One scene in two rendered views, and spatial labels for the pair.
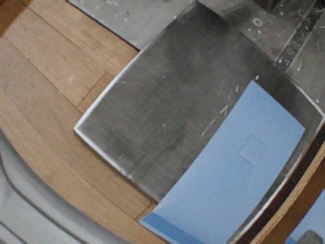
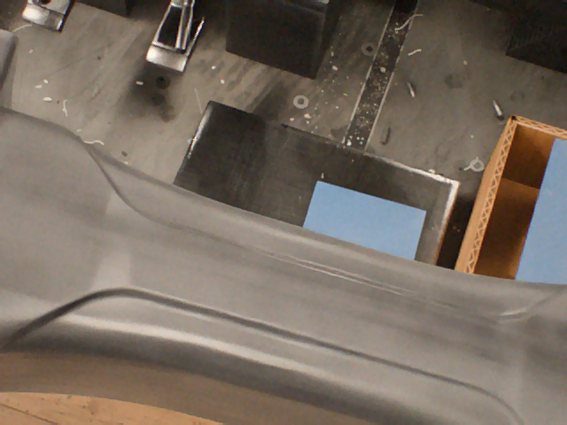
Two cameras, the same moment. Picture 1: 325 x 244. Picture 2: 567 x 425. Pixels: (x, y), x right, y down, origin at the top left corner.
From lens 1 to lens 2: 11 cm
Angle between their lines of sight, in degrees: 13
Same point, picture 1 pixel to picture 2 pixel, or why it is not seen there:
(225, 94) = (288, 212)
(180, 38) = (210, 165)
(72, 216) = (258, 224)
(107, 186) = not seen: hidden behind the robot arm
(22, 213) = (177, 251)
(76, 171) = not seen: hidden behind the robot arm
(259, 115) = (343, 220)
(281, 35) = (343, 104)
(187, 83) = not seen: hidden behind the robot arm
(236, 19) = (269, 113)
